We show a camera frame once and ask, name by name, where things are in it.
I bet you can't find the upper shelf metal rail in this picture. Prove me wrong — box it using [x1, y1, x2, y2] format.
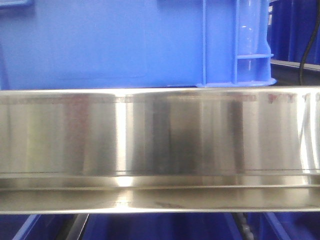
[271, 59, 320, 72]

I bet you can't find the large light blue crate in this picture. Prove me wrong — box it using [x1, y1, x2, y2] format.
[0, 0, 275, 90]

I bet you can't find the lower middle blue bin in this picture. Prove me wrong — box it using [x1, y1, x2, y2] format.
[82, 212, 242, 240]

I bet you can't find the upper right dark blue bin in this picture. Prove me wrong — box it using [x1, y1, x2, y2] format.
[267, 0, 317, 63]

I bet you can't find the lower metal divider rail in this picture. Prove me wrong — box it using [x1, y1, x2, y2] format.
[62, 214, 89, 240]

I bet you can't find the roller track strip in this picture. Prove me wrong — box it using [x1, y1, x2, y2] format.
[233, 212, 255, 240]

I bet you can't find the lower right blue bin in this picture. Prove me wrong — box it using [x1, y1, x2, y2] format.
[259, 212, 320, 240]

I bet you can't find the black cable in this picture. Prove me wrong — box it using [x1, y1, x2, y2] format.
[299, 20, 320, 84]

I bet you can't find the stainless steel shelf front rail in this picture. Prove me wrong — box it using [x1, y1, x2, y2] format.
[0, 86, 320, 214]

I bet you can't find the lower left blue bin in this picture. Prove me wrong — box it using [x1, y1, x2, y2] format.
[0, 214, 74, 240]

